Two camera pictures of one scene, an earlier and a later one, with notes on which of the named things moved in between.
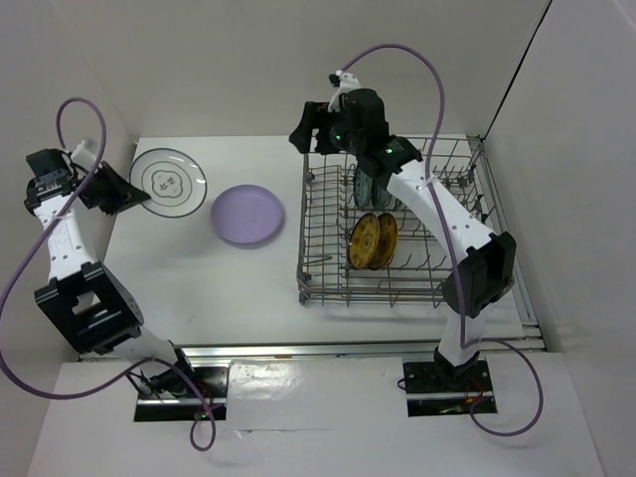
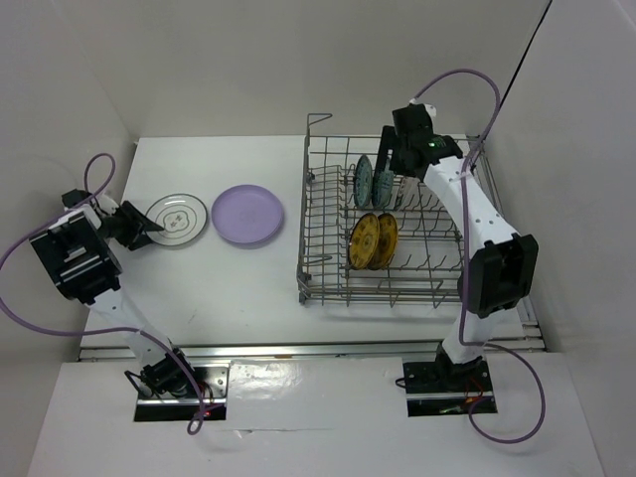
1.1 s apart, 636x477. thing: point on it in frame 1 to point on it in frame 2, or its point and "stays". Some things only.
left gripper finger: [134, 196] to [140, 218]
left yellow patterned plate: [364, 241] stays
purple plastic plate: [247, 214] stays
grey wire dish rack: [360, 248] stays
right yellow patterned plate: [389, 241] stays
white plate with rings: [175, 183] to [182, 217]
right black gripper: [314, 115] to [390, 141]
